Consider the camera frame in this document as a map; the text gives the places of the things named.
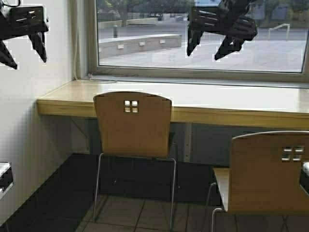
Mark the wooden chair with cutout back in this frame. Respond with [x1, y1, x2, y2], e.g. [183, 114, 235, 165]
[92, 91, 179, 230]

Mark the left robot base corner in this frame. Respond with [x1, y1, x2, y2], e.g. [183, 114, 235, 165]
[0, 162, 14, 199]

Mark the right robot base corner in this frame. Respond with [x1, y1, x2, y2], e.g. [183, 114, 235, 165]
[299, 162, 309, 194]

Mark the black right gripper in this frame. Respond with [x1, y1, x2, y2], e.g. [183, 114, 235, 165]
[186, 0, 257, 60]

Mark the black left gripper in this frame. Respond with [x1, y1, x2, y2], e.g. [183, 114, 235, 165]
[0, 6, 49, 70]

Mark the long wooden window counter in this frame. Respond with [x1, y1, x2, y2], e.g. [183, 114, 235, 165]
[36, 80, 309, 130]

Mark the concrete outdoor bench wall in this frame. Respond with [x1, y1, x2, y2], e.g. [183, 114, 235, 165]
[98, 34, 182, 58]

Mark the dark outdoor bollard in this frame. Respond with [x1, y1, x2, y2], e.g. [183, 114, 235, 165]
[113, 25, 118, 38]

